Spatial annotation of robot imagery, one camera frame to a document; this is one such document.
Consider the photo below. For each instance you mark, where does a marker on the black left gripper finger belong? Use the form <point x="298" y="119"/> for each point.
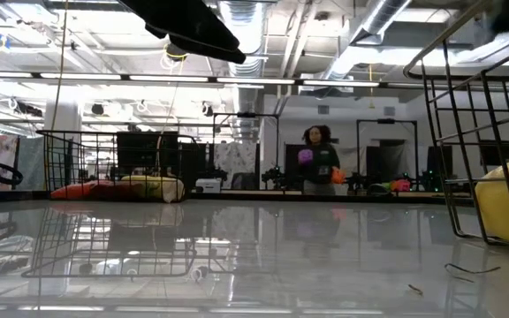
<point x="210" y="52"/>
<point x="184" y="20"/>

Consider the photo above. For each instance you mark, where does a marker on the dark red long pepper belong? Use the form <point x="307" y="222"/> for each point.
<point x="113" y="190"/>

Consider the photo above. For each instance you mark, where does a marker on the yellow lemon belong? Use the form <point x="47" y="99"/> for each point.
<point x="506" y="205"/>

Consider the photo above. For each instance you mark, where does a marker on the black monitor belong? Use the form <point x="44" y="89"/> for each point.
<point x="144" y="152"/>

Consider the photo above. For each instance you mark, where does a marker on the white box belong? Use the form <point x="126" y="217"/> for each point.
<point x="208" y="185"/>

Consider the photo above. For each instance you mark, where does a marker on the purple toy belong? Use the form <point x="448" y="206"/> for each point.
<point x="305" y="156"/>

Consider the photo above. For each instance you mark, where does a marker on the person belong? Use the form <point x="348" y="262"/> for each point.
<point x="321" y="170"/>

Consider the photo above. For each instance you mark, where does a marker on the orange toy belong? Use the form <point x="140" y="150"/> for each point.
<point x="337" y="176"/>

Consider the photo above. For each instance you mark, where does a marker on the small dark scrap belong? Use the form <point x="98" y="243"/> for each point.
<point x="415" y="289"/>

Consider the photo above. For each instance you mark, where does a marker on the silver ceiling duct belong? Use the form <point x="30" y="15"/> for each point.
<point x="243" y="84"/>
<point x="380" y="22"/>

